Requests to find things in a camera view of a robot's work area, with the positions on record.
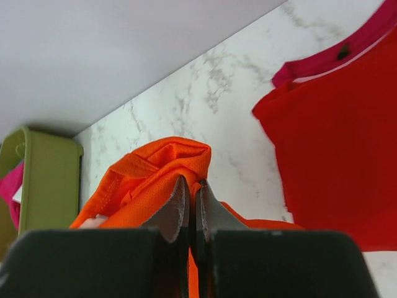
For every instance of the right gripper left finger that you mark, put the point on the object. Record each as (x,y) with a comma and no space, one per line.
(148,261)

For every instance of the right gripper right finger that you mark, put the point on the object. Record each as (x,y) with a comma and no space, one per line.
(234,260)

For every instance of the orange t shirt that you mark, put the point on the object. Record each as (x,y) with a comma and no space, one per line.
(138,185)

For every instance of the olive green plastic bin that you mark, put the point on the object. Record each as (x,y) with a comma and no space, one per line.
(50,182)

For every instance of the white garment in bin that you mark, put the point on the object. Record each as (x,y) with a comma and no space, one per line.
(17,197)

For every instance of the magenta pink t shirt in bin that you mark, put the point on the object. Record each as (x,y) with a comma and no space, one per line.
(9,185)

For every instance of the red folded t shirt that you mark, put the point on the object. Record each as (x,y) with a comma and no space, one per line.
(335,145)

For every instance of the light pink folded t shirt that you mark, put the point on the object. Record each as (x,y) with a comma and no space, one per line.
(334,58)

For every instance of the crimson folded t shirt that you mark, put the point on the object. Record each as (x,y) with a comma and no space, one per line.
(377,27)

